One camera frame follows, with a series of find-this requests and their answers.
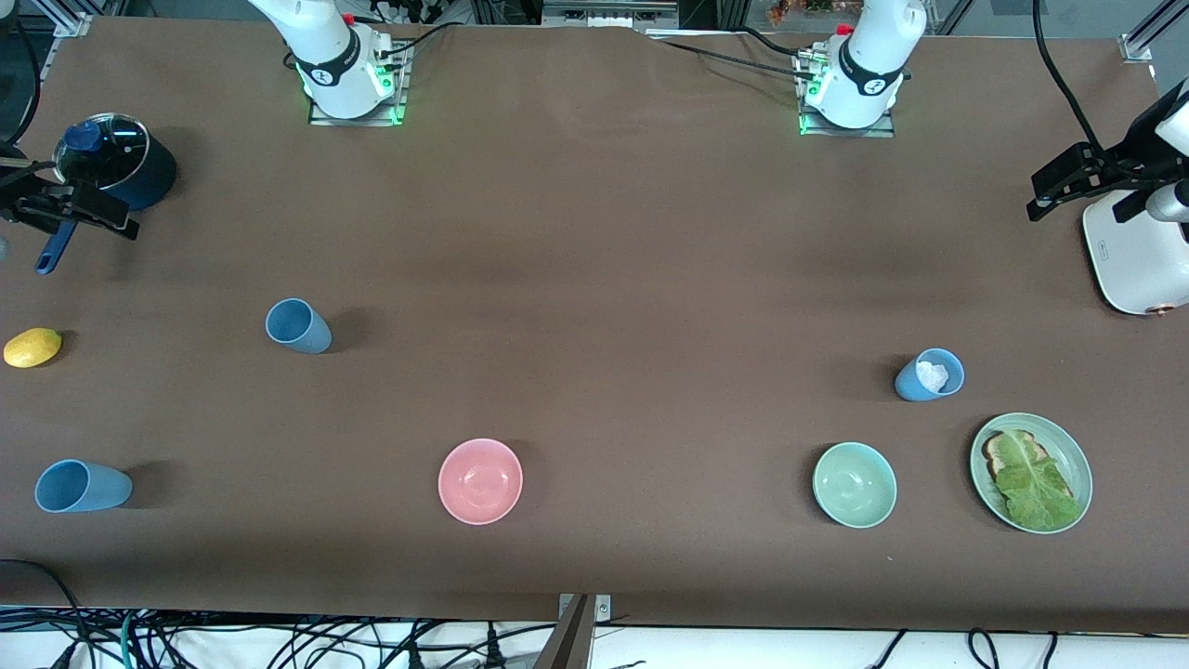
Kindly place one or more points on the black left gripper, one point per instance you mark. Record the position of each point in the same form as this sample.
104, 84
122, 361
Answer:
1123, 165

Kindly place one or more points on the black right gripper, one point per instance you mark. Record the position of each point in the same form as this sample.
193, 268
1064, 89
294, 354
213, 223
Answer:
20, 203

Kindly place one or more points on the light blue plastic cup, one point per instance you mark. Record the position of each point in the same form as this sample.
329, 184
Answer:
102, 488
311, 334
915, 386

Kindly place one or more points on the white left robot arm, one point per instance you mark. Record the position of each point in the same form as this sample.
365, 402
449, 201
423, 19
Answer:
868, 74

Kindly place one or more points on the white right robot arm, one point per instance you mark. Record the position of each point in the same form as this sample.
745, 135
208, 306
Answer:
334, 65

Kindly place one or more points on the dark blue saucepan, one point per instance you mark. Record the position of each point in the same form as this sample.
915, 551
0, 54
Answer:
153, 177

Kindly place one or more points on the white toaster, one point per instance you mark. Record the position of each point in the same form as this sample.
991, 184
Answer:
1133, 269

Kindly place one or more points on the yellow lemon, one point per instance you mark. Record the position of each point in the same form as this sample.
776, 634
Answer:
32, 347

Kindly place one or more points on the white crumpled tissue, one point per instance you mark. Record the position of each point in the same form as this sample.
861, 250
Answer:
932, 375

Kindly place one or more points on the pale green plate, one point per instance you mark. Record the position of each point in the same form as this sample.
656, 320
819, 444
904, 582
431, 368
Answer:
1073, 460

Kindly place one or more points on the brown bread slice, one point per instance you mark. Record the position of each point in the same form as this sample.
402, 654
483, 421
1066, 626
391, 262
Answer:
996, 455

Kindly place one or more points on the green lettuce leaf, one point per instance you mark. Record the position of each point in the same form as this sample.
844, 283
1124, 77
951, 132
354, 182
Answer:
1036, 488

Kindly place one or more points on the pale green bowl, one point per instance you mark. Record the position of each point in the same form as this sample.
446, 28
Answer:
855, 485

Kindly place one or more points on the pink bowl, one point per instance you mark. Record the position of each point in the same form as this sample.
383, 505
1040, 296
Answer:
480, 481

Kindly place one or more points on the aluminium frame corner bracket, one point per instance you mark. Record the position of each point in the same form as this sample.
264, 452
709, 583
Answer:
72, 26
1135, 46

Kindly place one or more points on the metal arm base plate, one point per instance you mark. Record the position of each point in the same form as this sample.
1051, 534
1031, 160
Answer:
400, 88
850, 133

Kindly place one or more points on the grey metal frame box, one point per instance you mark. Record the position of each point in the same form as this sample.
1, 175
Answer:
608, 14

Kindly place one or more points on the silver table edge bracket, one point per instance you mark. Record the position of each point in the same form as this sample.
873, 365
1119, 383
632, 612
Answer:
602, 609

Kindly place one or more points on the dark camera pole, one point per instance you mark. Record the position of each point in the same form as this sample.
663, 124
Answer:
568, 646

